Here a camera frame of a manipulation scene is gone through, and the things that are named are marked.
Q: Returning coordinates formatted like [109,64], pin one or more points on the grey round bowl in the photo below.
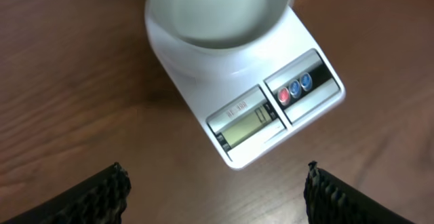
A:
[217,24]

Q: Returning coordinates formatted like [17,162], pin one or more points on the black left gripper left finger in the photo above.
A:
[102,198]

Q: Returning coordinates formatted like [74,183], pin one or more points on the white digital kitchen scale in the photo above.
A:
[251,100]

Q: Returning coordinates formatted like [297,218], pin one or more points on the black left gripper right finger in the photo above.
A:
[331,201]

